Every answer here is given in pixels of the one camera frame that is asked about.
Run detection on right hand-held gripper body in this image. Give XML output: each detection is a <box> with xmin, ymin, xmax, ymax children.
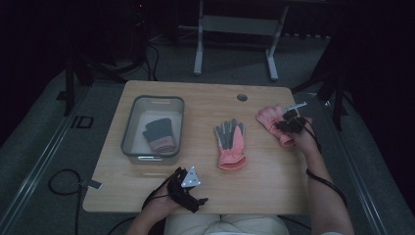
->
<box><xmin>281</xmin><ymin>101</ymin><xmax>308</xmax><ymax>134</ymax></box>

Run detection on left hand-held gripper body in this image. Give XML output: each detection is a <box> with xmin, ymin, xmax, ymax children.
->
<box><xmin>166</xmin><ymin>165</ymin><xmax>203</xmax><ymax>213</ymax></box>

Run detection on pink ski glove printed back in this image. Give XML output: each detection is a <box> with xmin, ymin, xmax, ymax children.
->
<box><xmin>255</xmin><ymin>104</ymin><xmax>297</xmax><ymax>148</ymax></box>

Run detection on grey pink sock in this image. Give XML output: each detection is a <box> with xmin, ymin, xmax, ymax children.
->
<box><xmin>144</xmin><ymin>117</ymin><xmax>176</xmax><ymax>151</ymax></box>
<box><xmin>142</xmin><ymin>128</ymin><xmax>178</xmax><ymax>154</ymax></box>

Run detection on clear plastic bin grey rim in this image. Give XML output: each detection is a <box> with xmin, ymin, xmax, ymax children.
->
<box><xmin>120</xmin><ymin>94</ymin><xmax>186</xmax><ymax>165</ymax></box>

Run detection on pink ski glove grey palm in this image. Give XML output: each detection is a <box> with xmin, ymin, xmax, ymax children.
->
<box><xmin>213</xmin><ymin>117</ymin><xmax>249</xmax><ymax>171</ymax></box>

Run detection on person's right hand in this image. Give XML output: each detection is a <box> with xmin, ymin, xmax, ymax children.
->
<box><xmin>289</xmin><ymin>117</ymin><xmax>322</xmax><ymax>156</ymax></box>

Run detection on person's left hand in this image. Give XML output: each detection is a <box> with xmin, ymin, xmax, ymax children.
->
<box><xmin>145</xmin><ymin>185</ymin><xmax>184</xmax><ymax>218</ymax></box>

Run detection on person's beige trousers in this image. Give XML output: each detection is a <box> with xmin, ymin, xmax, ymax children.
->
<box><xmin>162</xmin><ymin>213</ymin><xmax>292</xmax><ymax>235</ymax></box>

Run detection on black stand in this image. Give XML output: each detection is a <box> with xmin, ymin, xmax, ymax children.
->
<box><xmin>63</xmin><ymin>0</ymin><xmax>155</xmax><ymax>118</ymax></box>
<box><xmin>291</xmin><ymin>28</ymin><xmax>351</xmax><ymax>132</ymax></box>

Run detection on left hand-held gripper cable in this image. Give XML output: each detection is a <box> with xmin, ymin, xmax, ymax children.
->
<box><xmin>107</xmin><ymin>177</ymin><xmax>175</xmax><ymax>235</ymax></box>

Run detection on hand-held gripper cable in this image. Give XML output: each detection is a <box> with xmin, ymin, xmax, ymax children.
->
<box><xmin>107</xmin><ymin>177</ymin><xmax>175</xmax><ymax>235</ymax></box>
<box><xmin>302</xmin><ymin>125</ymin><xmax>348</xmax><ymax>208</ymax></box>

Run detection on right hand-held gripper cable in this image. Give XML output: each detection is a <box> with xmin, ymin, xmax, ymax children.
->
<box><xmin>302</xmin><ymin>125</ymin><xmax>348</xmax><ymax>208</ymax></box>

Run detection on metal floor rail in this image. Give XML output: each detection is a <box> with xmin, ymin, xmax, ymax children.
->
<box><xmin>307</xmin><ymin>92</ymin><xmax>392</xmax><ymax>235</ymax></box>
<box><xmin>0</xmin><ymin>86</ymin><xmax>94</xmax><ymax>229</ymax></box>

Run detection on white metal desk frame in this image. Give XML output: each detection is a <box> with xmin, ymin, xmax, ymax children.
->
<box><xmin>193</xmin><ymin>0</ymin><xmax>290</xmax><ymax>82</ymax></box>

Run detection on black floor cable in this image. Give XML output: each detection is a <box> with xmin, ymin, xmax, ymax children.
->
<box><xmin>47</xmin><ymin>168</ymin><xmax>83</xmax><ymax>235</ymax></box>

